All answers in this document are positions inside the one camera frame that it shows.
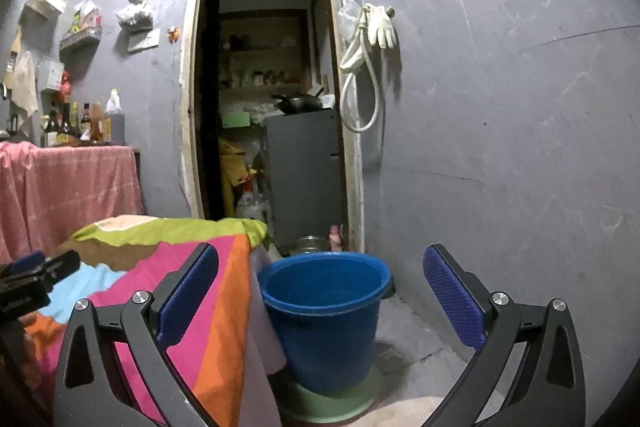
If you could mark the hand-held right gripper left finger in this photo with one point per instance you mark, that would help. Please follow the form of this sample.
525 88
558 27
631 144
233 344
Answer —
187 292

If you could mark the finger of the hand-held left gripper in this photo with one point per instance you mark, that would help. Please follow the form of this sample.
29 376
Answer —
27 263
57 268

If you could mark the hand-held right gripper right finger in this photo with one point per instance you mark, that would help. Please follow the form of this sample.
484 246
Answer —
452 292

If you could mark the blue plastic bucket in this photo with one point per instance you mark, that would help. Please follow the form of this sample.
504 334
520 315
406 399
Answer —
325 342

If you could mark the person's left forearm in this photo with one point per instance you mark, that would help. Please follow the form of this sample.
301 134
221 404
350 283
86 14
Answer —
12 357

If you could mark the colourful patchwork blanket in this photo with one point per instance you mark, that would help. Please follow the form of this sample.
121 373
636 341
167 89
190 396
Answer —
230 297

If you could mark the pink checked cloth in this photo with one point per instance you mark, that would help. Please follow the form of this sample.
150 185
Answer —
75 192

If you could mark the clear water jug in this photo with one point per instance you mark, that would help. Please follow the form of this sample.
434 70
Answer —
252 207

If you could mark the metal bowl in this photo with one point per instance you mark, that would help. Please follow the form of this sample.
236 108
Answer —
307 247

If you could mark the pink bottle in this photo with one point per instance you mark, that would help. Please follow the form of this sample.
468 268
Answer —
335 238

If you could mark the yellow bag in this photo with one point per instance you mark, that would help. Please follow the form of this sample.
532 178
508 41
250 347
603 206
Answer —
230 162

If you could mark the dark glass bottle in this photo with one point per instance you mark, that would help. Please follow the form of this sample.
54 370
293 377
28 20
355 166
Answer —
51 127
65 124

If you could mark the black sauce bottle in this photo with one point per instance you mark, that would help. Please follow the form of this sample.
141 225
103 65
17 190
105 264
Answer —
86 124

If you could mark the yellow bottle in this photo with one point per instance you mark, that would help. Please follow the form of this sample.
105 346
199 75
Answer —
75 119

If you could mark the grey countertop box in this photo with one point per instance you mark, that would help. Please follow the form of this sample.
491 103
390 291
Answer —
117 129

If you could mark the orange sauce bottle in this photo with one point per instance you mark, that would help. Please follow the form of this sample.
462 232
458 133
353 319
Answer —
96 122

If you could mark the grey cabinet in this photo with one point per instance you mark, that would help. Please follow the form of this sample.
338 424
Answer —
305 177

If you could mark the green plastic basin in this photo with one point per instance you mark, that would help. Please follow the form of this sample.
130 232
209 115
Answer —
325 409

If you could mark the green box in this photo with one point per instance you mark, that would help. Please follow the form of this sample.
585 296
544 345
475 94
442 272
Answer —
235 120

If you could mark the red plastic bag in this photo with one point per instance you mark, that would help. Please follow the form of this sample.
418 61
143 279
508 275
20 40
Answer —
65 87

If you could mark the beige hanging rag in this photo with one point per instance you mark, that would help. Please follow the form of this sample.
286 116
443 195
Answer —
22 82

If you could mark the wooden spatula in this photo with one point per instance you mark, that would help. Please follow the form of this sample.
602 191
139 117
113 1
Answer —
12 57

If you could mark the black wok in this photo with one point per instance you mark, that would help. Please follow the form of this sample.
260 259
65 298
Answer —
300 103

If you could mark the wooden closet shelf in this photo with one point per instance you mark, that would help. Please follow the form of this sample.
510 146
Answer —
260 51

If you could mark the white rubber gloves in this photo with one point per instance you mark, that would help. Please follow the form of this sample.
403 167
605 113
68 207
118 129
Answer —
382 29

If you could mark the wooden door frame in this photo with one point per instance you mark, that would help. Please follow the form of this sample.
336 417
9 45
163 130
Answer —
186 107

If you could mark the grey wall box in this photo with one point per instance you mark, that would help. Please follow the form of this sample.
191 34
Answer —
50 74

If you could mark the grey wall rack with packets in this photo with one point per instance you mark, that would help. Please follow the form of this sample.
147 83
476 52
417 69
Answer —
80 39

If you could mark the wall switch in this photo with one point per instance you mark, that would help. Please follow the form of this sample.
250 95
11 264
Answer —
145 41

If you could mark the orange wall hook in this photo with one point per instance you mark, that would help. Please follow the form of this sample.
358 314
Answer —
173 34

